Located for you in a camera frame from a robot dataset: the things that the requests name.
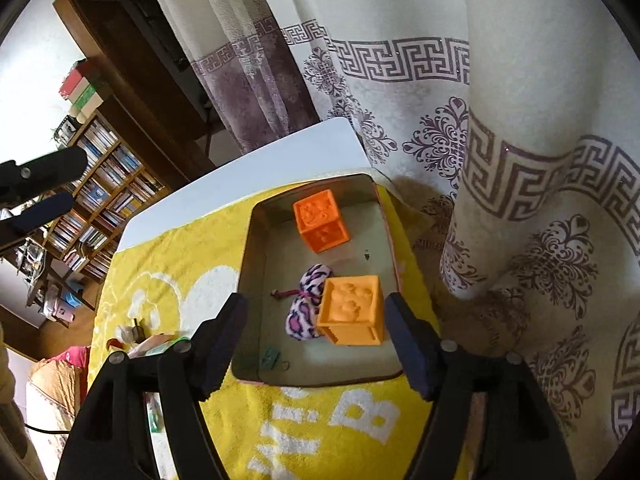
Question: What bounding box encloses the brown wooden door frame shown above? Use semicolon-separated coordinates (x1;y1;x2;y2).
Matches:
52;0;241;191

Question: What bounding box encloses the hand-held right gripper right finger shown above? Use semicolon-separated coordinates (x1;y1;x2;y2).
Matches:
384;292;578;480

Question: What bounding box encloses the metal tin container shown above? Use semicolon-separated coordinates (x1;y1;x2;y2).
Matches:
231;172;406;387

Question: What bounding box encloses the wooden bookshelf with books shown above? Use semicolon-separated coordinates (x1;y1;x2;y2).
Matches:
42;95;166;283

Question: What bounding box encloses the orange embossed rubber cube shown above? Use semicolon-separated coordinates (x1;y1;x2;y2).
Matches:
316;275;386;347
293;189;351;254

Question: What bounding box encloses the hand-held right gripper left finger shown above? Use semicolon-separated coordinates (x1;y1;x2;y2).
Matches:
55;292;249;480

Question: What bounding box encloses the beige quilt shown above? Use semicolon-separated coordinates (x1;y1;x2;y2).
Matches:
27;357;91;466

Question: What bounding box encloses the yellow printed towel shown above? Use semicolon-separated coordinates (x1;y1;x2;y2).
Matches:
86;182;481;480

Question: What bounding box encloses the green box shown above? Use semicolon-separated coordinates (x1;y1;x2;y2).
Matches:
70;82;107;113

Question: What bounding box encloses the sheer purple curtain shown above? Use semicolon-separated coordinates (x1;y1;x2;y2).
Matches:
137;0;321;156

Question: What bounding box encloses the white patterned curtain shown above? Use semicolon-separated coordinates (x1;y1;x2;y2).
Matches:
250;0;640;480

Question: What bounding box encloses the leopard print hair scrunchie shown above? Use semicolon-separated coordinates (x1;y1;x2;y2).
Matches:
271;263;335;342

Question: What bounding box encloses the pink cloth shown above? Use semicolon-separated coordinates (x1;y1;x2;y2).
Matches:
47;345;91;368

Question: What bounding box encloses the small teal binder clip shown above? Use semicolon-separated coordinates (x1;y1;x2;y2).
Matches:
257;349;291;372

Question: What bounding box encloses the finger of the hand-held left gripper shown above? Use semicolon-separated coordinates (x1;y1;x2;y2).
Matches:
0;191;76;253
0;146;89;200

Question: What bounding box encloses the white table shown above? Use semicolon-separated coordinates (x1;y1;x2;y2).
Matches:
117;116;371;251

